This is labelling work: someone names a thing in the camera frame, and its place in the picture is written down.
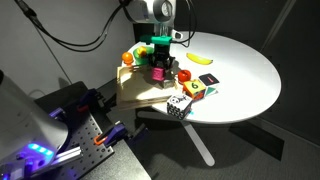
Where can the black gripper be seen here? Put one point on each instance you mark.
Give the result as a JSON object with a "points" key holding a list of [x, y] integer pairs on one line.
{"points": [[161, 53]]}

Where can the mulberry pink block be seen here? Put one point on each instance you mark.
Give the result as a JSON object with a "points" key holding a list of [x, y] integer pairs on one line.
{"points": [[157, 74]]}

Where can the silver white Franka robot arm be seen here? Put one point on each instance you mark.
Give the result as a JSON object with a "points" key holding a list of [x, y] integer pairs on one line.
{"points": [[150, 10]]}

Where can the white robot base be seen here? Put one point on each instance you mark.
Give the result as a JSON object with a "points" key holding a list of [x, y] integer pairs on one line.
{"points": [[26, 133]]}

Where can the grey block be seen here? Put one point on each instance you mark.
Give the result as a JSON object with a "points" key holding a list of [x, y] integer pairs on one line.
{"points": [[168, 83]]}

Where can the wooden tray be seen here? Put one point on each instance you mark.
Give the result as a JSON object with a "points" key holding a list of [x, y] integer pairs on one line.
{"points": [[136, 90]]}

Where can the orange number block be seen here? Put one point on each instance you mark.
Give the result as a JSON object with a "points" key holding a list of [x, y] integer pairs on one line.
{"points": [[194, 88]]}

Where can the black white patterned block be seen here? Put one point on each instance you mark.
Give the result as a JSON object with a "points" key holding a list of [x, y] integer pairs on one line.
{"points": [[179, 106]]}

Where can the green plastic bowl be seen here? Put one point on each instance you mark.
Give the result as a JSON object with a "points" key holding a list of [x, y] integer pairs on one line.
{"points": [[141, 58]]}

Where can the yellow toy fruit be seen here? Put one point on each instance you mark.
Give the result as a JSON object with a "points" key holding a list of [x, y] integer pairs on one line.
{"points": [[142, 51]]}

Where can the red toy tomato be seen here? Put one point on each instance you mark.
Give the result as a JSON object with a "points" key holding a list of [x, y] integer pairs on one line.
{"points": [[183, 76]]}

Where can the orange toy fruit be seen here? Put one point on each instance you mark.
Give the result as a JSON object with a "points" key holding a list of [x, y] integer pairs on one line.
{"points": [[127, 58]]}

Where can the yellow toy banana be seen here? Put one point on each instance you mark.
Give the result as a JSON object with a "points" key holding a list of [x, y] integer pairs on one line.
{"points": [[199, 59]]}

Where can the purple black clamp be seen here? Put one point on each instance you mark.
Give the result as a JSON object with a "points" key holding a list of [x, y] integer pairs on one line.
{"points": [[111, 136], [85, 101]]}

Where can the black platform plate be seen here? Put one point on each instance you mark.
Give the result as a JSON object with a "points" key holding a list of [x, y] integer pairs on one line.
{"points": [[123, 168]]}

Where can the perforated metal breadboard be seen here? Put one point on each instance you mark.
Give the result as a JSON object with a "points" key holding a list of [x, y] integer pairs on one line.
{"points": [[86, 146]]}

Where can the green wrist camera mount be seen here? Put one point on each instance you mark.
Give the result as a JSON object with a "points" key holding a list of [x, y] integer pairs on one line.
{"points": [[156, 39]]}

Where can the white table pedestal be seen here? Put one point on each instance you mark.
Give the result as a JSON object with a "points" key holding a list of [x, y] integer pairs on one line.
{"points": [[199, 141]]}

